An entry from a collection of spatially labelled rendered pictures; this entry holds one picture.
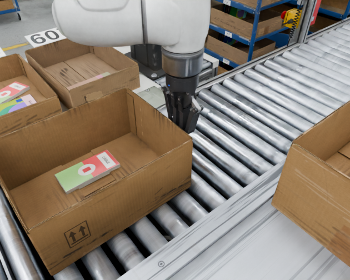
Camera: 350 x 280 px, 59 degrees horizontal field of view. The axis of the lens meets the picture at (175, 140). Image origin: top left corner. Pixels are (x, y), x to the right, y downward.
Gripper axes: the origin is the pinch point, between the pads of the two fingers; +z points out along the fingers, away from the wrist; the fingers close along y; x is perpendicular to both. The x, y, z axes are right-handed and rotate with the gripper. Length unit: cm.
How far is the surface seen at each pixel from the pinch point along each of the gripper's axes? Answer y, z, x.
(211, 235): -27.1, -3.4, 15.2
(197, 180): -6.8, 10.6, -0.3
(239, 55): 82, 46, -121
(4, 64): 79, 3, 23
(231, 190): -14.8, 11.1, -5.4
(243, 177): -13.5, 11.5, -11.5
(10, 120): 41, 3, 32
